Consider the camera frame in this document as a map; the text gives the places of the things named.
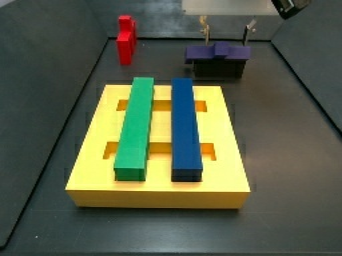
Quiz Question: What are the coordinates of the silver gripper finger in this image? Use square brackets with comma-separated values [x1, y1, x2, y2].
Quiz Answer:
[200, 15, 210, 46]
[242, 18, 257, 46]

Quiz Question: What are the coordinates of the purple comb-shaped block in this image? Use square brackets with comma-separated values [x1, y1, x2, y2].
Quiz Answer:
[185, 41, 252, 64]

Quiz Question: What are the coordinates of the yellow slotted board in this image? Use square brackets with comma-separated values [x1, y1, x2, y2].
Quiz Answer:
[66, 85, 250, 209]

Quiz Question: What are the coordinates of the red comb-shaped block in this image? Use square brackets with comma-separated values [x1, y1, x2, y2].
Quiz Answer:
[117, 15, 137, 65]

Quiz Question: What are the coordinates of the blue long bar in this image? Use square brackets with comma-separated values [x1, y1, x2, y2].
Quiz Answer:
[172, 78, 204, 182]

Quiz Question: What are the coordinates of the green long bar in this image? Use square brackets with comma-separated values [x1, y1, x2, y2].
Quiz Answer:
[114, 77, 154, 181]

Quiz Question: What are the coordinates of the black angle bracket fixture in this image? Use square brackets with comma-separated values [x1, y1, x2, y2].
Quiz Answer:
[194, 60, 246, 79]

